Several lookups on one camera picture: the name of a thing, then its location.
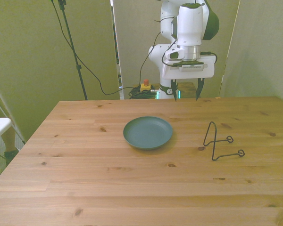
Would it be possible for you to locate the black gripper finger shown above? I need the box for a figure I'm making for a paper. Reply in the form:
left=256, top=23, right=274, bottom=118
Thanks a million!
left=195, top=78, right=205, bottom=102
left=170, top=79, right=178, bottom=103

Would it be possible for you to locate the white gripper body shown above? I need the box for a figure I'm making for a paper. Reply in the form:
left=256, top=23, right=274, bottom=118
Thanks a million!
left=162, top=55, right=216, bottom=80

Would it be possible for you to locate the dark green round plate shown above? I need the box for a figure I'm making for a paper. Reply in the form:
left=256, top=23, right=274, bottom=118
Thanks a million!
left=123, top=116, right=174, bottom=151

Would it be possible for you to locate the yellow emergency stop button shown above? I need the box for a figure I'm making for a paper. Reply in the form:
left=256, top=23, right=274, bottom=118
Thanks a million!
left=140, top=79, right=153, bottom=93

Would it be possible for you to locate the black tripod stand pole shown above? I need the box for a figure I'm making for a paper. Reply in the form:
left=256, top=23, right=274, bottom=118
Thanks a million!
left=57, top=0, right=89, bottom=101

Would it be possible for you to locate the thin white stand leg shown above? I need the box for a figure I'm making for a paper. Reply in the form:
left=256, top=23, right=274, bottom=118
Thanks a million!
left=0, top=79, right=26, bottom=145

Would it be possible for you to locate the grey wrist camera bar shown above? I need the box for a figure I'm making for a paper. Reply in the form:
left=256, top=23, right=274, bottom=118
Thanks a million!
left=169, top=60, right=208, bottom=72

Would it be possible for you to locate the coiled dark cable bundle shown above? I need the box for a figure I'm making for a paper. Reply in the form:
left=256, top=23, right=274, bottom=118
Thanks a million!
left=128, top=86, right=158, bottom=100

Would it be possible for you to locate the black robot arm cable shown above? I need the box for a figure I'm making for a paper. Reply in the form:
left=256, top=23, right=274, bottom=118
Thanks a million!
left=139, top=16, right=179, bottom=85

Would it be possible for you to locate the long black hanging cable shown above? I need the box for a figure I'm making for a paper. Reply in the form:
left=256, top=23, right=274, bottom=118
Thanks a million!
left=50, top=0, right=142, bottom=96

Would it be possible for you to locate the black wire plate stand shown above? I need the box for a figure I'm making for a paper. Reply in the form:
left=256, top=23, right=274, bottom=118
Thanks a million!
left=203, top=121, right=246, bottom=162

